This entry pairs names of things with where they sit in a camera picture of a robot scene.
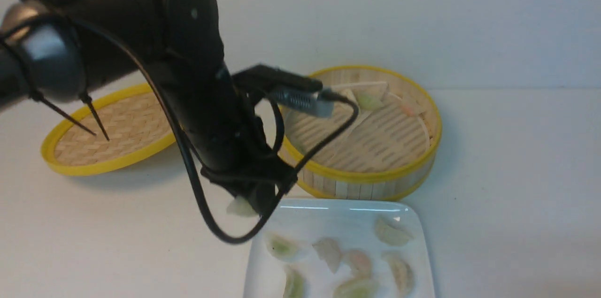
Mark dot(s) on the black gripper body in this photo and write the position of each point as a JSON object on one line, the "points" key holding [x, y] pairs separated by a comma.
{"points": [[227, 135]]}

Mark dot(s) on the green dumpling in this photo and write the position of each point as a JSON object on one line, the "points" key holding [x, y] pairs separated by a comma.
{"points": [[241, 207], [368, 102]]}

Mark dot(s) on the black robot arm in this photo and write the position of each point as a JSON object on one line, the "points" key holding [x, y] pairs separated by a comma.
{"points": [[62, 50]]}

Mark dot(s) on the green dumpling plate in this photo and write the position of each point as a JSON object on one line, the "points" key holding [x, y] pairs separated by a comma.
{"points": [[357, 288], [283, 249], [294, 285]]}

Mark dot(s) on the white square plate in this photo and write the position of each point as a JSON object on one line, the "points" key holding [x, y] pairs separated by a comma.
{"points": [[351, 223]]}

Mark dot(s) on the white dumpling plate centre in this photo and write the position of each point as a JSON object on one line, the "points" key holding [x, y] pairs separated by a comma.
{"points": [[328, 250]]}

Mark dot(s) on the white dumpling plate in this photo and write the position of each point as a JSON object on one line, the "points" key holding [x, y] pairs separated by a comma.
{"points": [[389, 234], [328, 250], [402, 274]]}

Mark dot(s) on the green dumpling plate bottom left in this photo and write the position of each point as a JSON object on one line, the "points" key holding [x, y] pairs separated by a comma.
{"points": [[294, 285]]}

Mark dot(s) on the white dumpling plate top right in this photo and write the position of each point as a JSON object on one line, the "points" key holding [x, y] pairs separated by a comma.
{"points": [[389, 234]]}

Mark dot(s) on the pink dumpling on plate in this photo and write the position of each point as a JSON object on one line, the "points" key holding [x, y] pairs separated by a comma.
{"points": [[359, 263]]}

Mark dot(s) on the green dumpling plate bottom centre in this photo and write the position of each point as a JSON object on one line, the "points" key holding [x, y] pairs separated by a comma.
{"points": [[357, 288]]}

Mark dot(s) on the yellow rimmed bamboo steamer lid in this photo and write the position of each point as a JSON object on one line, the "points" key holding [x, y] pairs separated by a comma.
{"points": [[137, 129]]}

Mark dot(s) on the white dumpling in steamer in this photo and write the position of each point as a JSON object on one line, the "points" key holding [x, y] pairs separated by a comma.
{"points": [[350, 95]]}

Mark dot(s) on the white steamer liner paper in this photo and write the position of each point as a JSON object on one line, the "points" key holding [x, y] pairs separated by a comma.
{"points": [[377, 141]]}

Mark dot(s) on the yellow rimmed bamboo steamer basket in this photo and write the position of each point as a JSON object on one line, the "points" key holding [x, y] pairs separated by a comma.
{"points": [[323, 182]]}

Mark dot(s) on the pink dumpling in steamer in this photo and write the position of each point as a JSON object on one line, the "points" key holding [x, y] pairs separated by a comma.
{"points": [[410, 107]]}

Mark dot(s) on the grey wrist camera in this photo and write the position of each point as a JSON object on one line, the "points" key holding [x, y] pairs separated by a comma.
{"points": [[299, 93]]}

